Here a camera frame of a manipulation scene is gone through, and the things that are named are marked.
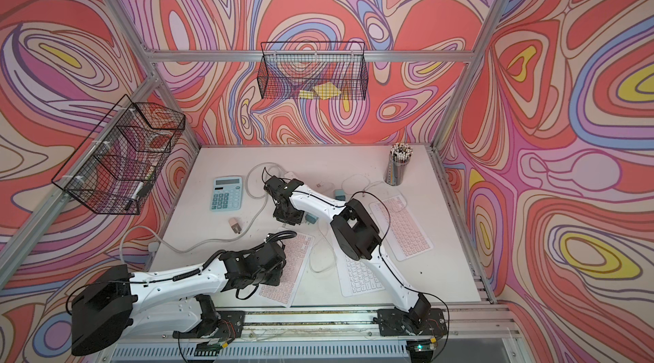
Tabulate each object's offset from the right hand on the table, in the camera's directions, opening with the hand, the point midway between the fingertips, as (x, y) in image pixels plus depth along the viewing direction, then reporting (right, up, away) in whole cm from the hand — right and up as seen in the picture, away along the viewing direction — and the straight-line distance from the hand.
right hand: (286, 227), depth 94 cm
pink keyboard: (+5, -6, -6) cm, 10 cm away
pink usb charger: (-18, +2, -4) cm, 19 cm away
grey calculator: (-25, +12, +7) cm, 29 cm away
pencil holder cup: (+43, +28, -1) cm, 51 cm away
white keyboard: (+26, -13, -12) cm, 31 cm away
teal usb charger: (+9, +3, -1) cm, 10 cm away
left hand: (+1, -14, -12) cm, 18 cm away
